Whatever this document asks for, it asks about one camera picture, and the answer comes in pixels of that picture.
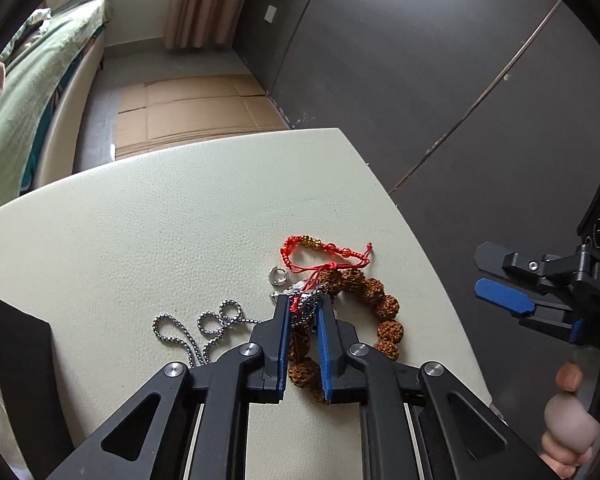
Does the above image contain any red string bracelet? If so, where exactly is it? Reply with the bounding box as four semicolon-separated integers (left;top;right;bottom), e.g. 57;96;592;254
279;234;375;313

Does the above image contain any green bed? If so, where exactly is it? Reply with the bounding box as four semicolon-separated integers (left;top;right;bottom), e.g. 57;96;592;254
0;0;107;207

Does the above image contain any butterfly pendant chain necklace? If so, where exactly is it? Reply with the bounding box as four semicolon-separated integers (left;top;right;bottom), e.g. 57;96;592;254
152;282;332;369

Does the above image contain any brown rudraksha bead bracelet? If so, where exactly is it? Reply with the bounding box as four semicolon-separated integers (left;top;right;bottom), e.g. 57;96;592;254
285;266;406;406

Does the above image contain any flattened cardboard sheet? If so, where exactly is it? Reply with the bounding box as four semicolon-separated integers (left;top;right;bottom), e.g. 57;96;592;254
114;74;288;159

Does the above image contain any pink curtain right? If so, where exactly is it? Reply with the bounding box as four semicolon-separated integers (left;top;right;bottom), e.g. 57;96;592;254
163;0;245;50

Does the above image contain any black jewelry box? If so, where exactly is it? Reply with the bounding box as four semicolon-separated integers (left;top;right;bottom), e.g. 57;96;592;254
0;299;74;479

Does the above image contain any person's right hand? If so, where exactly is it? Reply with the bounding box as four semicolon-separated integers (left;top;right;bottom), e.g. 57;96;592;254
540;362;600;479

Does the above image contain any dark wardrobe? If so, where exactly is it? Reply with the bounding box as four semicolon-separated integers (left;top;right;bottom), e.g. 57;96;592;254
234;0;600;446

